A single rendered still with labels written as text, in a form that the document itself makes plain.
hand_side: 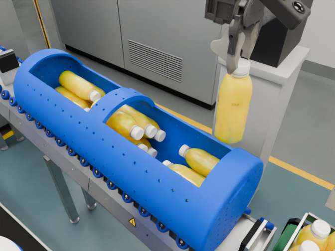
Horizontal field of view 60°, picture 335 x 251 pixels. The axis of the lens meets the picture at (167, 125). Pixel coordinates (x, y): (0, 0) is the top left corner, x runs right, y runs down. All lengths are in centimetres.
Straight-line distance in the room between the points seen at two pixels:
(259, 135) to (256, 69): 36
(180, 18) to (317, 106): 158
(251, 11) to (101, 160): 55
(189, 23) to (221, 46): 191
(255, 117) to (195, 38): 120
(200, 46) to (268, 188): 124
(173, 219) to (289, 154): 193
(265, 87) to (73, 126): 84
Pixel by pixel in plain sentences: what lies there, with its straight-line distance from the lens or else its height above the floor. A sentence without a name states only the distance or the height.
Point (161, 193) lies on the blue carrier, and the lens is 72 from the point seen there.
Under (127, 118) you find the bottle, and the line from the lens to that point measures 88.
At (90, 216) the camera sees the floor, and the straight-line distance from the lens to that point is 209.
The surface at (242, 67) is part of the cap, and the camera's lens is 59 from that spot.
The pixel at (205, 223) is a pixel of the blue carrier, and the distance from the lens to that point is 67.
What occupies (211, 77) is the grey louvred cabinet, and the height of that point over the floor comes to 38.
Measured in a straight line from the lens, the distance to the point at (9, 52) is 162.
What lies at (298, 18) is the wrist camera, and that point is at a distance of 51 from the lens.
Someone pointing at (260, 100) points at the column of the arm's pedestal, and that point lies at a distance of 141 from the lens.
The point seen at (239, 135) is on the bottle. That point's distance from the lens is 68.
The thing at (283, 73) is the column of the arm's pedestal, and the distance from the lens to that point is 132.
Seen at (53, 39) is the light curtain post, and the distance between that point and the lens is 187.
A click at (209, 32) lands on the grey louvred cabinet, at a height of 78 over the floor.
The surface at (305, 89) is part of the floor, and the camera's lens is 338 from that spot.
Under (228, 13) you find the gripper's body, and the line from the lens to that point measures 55.
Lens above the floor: 175
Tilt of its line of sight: 42 degrees down
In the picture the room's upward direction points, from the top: straight up
